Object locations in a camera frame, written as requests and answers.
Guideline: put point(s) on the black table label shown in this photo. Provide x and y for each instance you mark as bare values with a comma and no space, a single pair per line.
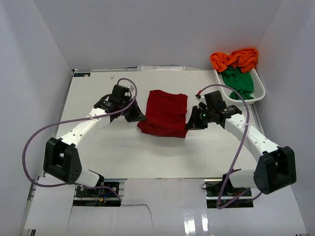
81,74

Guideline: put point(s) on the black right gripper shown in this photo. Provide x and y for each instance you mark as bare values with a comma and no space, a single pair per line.
194,123

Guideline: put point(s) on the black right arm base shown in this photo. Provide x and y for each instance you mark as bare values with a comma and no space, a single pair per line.
212,189

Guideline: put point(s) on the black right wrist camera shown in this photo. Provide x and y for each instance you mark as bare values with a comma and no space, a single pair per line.
216,105

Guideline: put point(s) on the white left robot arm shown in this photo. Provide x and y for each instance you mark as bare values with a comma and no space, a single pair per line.
62,159

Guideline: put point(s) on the white perforated plastic basket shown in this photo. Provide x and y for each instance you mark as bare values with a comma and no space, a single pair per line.
232,97

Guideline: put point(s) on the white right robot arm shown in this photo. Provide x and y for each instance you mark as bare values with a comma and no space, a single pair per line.
275,165

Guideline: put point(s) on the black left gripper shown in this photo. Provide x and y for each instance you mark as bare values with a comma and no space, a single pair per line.
137,115

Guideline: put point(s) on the orange t shirt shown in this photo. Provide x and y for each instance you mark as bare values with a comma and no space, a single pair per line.
246,59

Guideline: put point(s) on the green t shirt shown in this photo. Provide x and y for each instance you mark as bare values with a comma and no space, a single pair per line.
239,81

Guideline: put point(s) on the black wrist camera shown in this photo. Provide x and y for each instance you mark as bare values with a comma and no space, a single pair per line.
216,105
117,100

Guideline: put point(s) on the red t shirt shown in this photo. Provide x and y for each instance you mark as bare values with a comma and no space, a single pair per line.
165,115

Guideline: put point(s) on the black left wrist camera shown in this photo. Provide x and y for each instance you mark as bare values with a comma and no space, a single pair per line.
117,100

